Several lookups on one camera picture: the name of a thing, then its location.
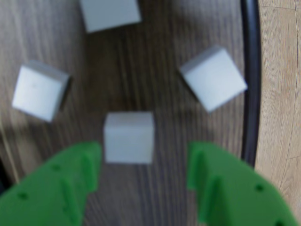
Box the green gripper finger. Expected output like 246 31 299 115
0 140 103 226
187 142 301 226

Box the white cube stone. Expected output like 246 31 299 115
79 0 143 33
180 46 248 113
11 60 72 123
103 112 156 164

